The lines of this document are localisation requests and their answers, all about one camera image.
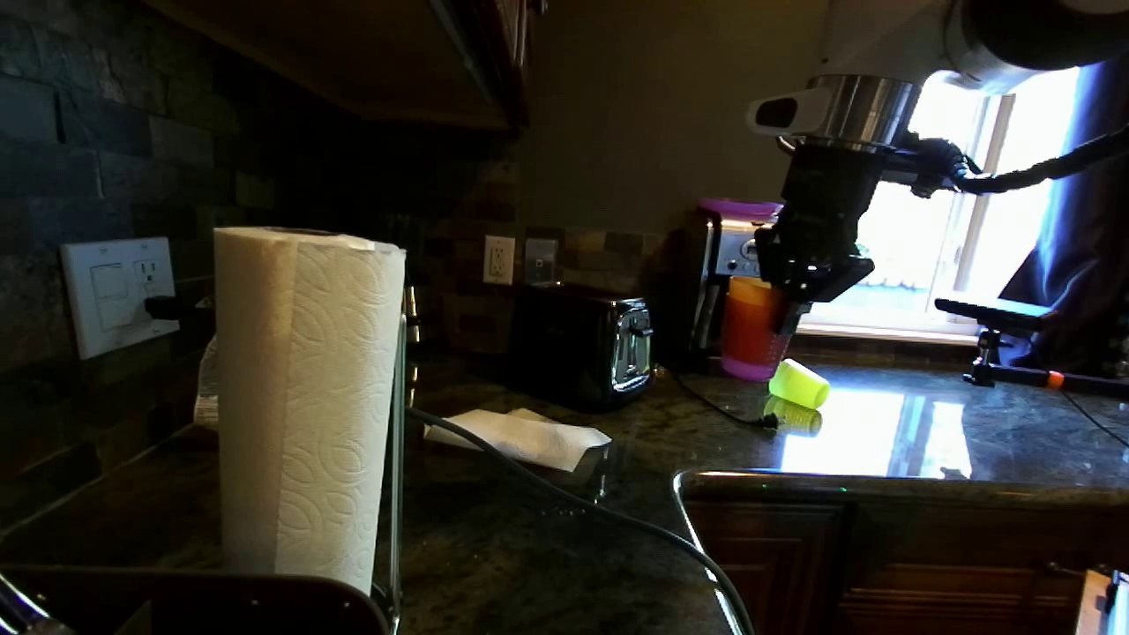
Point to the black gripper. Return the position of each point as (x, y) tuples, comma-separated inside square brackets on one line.
[(822, 216)]

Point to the orange plastic cup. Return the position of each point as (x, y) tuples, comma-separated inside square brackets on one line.
[(750, 320)]

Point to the silver black coffee maker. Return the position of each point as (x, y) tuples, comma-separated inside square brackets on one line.
[(706, 285)]

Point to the purple lid on coffee maker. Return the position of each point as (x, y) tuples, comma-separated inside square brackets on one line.
[(741, 208)]

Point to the black chrome toaster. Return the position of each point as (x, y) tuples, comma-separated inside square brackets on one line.
[(587, 342)]

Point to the black clamp stand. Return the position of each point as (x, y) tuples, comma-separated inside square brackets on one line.
[(1009, 341)]

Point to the dark blue curtain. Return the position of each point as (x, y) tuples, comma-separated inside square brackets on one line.
[(1079, 234)]

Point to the white folded cloth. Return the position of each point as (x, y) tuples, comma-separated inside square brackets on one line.
[(524, 440)]

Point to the metal paper towel holder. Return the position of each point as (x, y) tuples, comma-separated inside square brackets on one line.
[(396, 469)]

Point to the dark overhead cabinet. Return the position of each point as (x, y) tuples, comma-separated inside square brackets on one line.
[(377, 58)]

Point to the white paper towel roll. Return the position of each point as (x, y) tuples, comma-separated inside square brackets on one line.
[(307, 400)]

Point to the black power plug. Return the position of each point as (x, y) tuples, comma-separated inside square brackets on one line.
[(179, 308)]

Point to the grey wall outlet plate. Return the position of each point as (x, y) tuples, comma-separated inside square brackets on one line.
[(541, 262)]

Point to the beige wall switch plate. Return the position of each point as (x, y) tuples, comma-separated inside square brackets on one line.
[(500, 258)]

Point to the white wall power outlet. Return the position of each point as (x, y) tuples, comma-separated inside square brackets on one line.
[(113, 293)]

